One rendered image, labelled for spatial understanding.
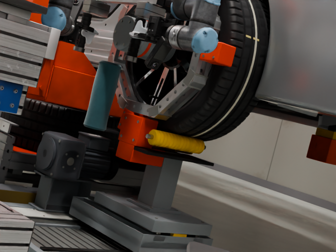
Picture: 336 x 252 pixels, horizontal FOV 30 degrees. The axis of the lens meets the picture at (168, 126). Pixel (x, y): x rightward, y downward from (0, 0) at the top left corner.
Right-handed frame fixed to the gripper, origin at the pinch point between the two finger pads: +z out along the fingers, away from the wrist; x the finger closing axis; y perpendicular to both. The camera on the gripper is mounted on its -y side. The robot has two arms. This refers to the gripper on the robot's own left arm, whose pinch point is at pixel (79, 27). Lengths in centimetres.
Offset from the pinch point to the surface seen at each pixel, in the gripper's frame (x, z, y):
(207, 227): 65, 16, 61
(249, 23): 59, -2, -16
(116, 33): 13.7, 0.7, -1.2
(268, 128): 114, 478, 21
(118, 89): 16.9, 18.2, 18.3
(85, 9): -0.4, 4.3, -7.4
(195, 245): 61, -80, 48
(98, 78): 10.3, 6.6, 16.4
